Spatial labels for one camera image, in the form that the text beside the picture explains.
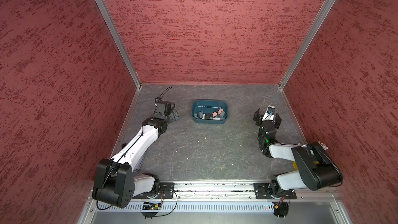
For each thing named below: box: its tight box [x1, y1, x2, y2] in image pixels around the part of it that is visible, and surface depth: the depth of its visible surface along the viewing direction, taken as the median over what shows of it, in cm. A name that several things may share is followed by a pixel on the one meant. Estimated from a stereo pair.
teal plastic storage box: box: [191, 99, 229, 124], surface depth 106 cm
